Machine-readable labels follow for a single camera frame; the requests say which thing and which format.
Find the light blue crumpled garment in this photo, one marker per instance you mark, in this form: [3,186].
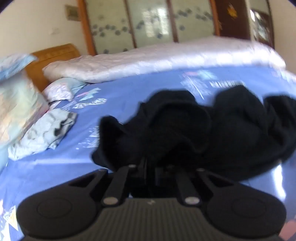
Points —
[46,133]

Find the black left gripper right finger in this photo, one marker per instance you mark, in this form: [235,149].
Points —
[188,194]

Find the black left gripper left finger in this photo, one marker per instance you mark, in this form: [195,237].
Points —
[116,192]

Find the large floral pillow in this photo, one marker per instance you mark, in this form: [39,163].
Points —
[21,106]

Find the blue patterned bed sheet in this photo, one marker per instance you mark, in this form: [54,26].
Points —
[119,98]

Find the white quilted comforter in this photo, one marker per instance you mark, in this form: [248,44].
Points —
[206,52]

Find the wall switch plate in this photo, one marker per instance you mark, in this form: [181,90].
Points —
[72,13]

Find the blue floral pillow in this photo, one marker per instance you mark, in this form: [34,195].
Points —
[13,64]

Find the dark brown wooden door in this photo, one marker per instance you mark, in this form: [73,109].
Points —
[233,19]

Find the wooden headboard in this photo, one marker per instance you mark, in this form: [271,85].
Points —
[44,57]

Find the small white patterned pillow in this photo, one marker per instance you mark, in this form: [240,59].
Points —
[62,89]

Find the black pants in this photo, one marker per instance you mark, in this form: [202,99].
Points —
[237,137]

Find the wardrobe with frosted glass doors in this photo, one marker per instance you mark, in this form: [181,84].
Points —
[118,26]

